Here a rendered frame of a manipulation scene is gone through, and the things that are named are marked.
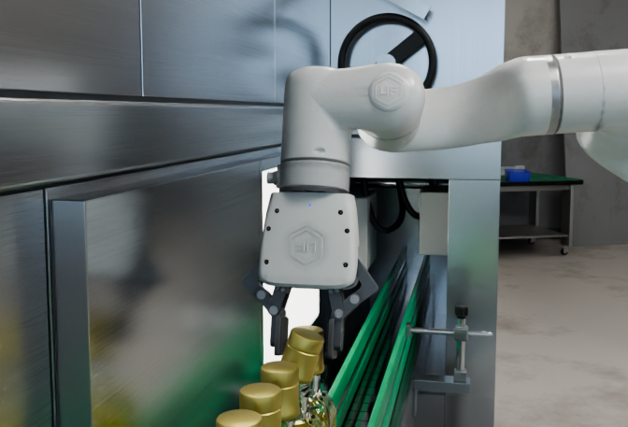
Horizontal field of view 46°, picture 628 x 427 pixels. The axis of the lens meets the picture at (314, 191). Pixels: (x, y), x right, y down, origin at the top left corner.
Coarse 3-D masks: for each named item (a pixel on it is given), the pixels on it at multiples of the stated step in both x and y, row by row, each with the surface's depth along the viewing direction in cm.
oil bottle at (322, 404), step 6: (318, 396) 77; (324, 396) 78; (312, 402) 76; (318, 402) 77; (324, 402) 77; (330, 402) 78; (312, 408) 76; (318, 408) 76; (324, 408) 76; (330, 408) 77; (318, 414) 76; (324, 414) 76; (330, 414) 77; (324, 420) 76; (330, 420) 76; (330, 426) 76
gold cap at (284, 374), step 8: (264, 368) 65; (272, 368) 65; (280, 368) 65; (288, 368) 65; (296, 368) 66; (264, 376) 65; (272, 376) 65; (280, 376) 64; (288, 376) 65; (296, 376) 65; (280, 384) 65; (288, 384) 65; (296, 384) 66; (288, 392) 65; (296, 392) 66; (288, 400) 65; (296, 400) 66; (288, 408) 65; (296, 408) 66; (288, 416) 65; (296, 416) 66
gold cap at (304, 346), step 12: (300, 336) 70; (312, 336) 71; (288, 348) 71; (300, 348) 70; (312, 348) 70; (288, 360) 71; (300, 360) 70; (312, 360) 70; (300, 372) 70; (312, 372) 71
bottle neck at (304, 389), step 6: (300, 384) 71; (306, 384) 71; (300, 390) 71; (306, 390) 71; (300, 396) 71; (306, 396) 71; (300, 402) 71; (306, 402) 71; (300, 408) 71; (306, 408) 71; (300, 414) 71; (306, 414) 72
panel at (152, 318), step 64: (128, 192) 63; (192, 192) 77; (256, 192) 100; (64, 256) 57; (128, 256) 63; (192, 256) 78; (256, 256) 101; (64, 320) 57; (128, 320) 63; (192, 320) 78; (256, 320) 102; (64, 384) 58; (128, 384) 64; (192, 384) 78
